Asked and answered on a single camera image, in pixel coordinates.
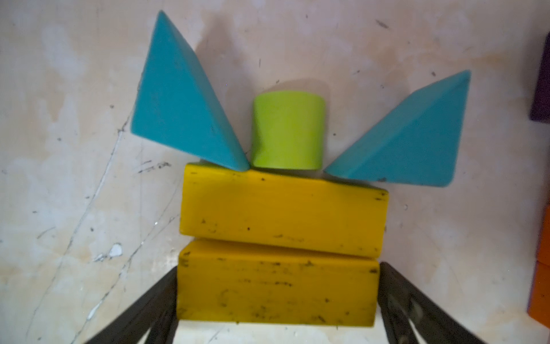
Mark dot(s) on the yellow long block top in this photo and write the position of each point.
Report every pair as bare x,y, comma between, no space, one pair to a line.
245,283

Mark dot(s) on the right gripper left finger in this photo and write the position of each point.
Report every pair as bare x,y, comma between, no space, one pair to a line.
153,315

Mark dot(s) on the green half-cylinder block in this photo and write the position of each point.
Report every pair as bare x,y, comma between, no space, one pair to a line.
288,131

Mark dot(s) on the teal triangle block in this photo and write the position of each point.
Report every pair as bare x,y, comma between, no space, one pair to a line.
416,143
176,105

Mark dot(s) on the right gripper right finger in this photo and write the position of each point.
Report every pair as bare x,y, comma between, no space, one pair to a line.
407,311

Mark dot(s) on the yellow long block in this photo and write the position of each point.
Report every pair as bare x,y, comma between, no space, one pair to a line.
245,283
283,211

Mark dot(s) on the purple triangle block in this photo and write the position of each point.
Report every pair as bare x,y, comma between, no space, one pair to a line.
540,106

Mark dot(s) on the orange trapezoid block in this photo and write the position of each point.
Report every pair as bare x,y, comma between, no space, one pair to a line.
543,251

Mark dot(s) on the orange rectangular block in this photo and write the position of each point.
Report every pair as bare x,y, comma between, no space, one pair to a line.
538,307

